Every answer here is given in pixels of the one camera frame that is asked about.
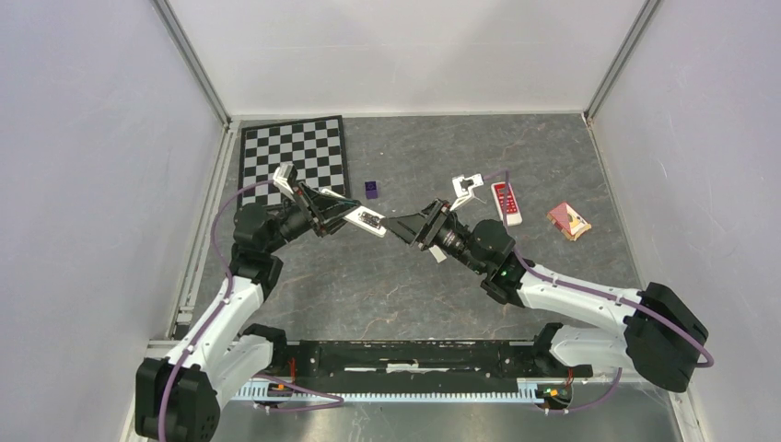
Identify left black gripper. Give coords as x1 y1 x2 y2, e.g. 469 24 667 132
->
264 181 363 254

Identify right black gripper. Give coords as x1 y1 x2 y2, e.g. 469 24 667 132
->
380 198 485 275

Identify long white remote control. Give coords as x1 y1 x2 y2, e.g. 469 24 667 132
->
319 189 388 238

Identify long white remote cover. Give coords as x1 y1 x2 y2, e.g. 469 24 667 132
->
428 245 447 263

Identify red white remote control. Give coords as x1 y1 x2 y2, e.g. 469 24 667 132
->
490 181 522 227

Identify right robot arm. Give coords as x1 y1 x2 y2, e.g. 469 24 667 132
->
381 200 714 392

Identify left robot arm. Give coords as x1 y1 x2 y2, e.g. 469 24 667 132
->
134 182 361 441

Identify purple cube block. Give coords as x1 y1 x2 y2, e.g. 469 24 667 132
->
364 180 379 200

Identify black white chessboard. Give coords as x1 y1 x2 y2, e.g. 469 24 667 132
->
238 115 352 198

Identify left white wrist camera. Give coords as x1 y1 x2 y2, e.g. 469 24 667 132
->
273 162 297 199

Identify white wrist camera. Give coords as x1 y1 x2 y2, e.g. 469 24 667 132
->
273 162 297 199
450 173 484 212

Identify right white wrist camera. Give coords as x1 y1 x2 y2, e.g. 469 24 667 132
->
450 173 484 212

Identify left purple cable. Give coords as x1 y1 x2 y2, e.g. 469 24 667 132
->
157 180 279 442

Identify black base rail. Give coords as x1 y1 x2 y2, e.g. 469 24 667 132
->
264 340 593 393

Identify white toothed cable duct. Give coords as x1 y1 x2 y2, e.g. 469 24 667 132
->
231 379 543 405

